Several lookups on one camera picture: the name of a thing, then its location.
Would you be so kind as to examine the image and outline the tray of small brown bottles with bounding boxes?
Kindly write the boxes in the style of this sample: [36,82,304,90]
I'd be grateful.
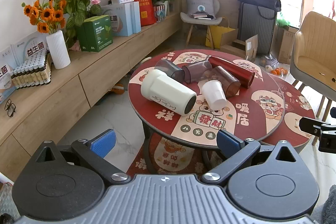
[11,49,52,89]

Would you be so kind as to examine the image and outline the long wooden sideboard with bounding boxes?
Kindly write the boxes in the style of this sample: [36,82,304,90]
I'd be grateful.
[0,11,184,184]

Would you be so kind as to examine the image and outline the yellow paper bag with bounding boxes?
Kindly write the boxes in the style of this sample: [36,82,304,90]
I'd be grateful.
[209,17,236,50]

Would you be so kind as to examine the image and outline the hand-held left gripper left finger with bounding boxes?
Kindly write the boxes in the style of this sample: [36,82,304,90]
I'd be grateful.
[35,129,131,187]

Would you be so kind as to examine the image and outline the pile of oranges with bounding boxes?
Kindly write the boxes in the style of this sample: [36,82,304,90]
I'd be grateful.
[270,68,289,77]

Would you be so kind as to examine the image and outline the white printed display cards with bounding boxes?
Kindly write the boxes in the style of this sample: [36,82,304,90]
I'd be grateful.
[0,31,48,105]

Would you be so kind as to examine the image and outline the small round red printed table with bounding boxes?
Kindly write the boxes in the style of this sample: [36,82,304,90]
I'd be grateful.
[261,73,316,154]

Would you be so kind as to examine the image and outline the green product box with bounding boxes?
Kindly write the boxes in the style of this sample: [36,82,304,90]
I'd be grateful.
[77,15,114,52]

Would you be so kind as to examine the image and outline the grey ribbed suitcase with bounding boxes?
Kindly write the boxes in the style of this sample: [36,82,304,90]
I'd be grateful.
[238,1,276,55]

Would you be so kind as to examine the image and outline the small white ribbed cup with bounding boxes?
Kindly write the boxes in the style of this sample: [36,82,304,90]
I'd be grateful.
[201,80,227,112]

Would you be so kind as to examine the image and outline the large round red printed table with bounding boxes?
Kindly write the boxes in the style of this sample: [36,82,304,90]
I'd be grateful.
[128,49,286,149]

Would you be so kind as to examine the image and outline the brown transparent cup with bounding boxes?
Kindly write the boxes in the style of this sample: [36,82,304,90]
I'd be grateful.
[182,61,213,84]
[209,66,241,99]

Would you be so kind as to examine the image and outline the grey transparent cup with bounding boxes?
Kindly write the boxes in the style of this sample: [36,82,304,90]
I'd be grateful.
[155,59,185,82]

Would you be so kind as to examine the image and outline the grey chair with wooden legs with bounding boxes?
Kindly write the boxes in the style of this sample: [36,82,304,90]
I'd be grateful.
[180,0,223,49]

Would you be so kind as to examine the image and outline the grey printed cushion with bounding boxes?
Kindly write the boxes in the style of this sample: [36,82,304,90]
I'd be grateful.
[185,0,215,16]

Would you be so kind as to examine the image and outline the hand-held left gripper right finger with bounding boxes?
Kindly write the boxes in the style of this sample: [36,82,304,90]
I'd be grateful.
[202,129,299,186]

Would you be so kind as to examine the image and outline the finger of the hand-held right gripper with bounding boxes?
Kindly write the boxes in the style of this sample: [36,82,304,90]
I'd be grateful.
[318,131,336,154]
[299,116,336,137]

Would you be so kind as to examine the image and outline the orange artificial sunflower bouquet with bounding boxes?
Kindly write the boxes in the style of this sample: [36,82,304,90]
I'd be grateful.
[21,0,68,34]

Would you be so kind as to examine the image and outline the white ribbed vase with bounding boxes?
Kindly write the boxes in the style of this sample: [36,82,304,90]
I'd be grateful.
[46,30,71,69]

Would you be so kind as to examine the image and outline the brown cardboard box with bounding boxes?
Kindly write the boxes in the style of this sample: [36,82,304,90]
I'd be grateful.
[277,26,298,65]

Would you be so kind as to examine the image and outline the grey fuzzy cloth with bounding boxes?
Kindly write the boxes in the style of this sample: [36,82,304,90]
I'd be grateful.
[311,185,336,224]

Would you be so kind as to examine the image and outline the black bag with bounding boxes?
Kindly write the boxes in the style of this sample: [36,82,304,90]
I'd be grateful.
[234,0,282,20]

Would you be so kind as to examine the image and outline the black eyeglasses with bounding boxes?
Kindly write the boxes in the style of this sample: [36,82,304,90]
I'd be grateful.
[4,98,17,118]

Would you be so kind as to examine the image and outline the large white lidded cup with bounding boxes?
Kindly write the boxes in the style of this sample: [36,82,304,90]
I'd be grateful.
[140,69,197,117]

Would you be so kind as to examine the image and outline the metal checker plate case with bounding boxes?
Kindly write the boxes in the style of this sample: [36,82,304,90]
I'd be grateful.
[0,173,17,224]

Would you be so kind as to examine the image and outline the light blue product boxes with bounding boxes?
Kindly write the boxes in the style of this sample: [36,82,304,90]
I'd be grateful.
[101,1,142,37]

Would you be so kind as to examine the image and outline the red metal thermos cup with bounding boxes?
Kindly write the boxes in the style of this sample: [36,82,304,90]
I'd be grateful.
[207,55,255,89]

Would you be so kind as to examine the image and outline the beige upholstered armchair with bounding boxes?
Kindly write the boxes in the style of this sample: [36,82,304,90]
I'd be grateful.
[289,11,336,122]

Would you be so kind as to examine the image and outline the flat cardboard piece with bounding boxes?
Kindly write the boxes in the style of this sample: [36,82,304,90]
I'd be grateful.
[245,34,259,62]

